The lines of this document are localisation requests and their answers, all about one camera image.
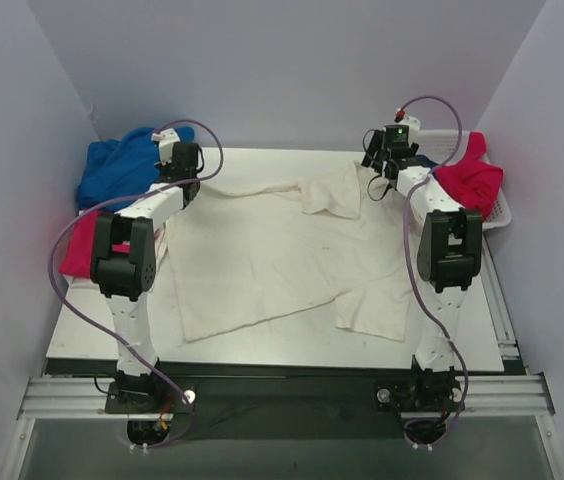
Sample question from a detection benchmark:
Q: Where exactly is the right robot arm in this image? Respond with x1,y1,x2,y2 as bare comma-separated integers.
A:
362,122,482,408

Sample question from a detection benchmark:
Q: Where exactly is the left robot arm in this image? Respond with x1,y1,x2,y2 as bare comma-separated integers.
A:
90,141,204,412

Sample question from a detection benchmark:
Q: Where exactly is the blue t-shirt in basket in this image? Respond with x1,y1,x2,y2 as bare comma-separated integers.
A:
399,155,438,170

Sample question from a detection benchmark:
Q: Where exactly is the blue t-shirt pile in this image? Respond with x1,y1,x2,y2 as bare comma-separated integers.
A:
75,126,196,214

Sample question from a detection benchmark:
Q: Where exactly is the red t-shirt in basket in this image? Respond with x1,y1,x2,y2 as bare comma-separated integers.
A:
434,131,504,221

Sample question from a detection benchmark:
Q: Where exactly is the folded red t-shirt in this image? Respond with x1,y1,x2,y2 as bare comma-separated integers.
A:
59,210,113,279

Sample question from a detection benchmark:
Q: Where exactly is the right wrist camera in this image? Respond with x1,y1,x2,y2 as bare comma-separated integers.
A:
394,109,421,137

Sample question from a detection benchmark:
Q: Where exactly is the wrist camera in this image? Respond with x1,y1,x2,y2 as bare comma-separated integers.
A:
394,109,421,137
151,128,181,165

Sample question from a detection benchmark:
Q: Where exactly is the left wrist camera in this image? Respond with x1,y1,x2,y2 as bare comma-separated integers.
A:
151,128,181,165

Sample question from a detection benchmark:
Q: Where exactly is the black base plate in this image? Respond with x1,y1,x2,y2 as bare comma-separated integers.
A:
104,363,466,445

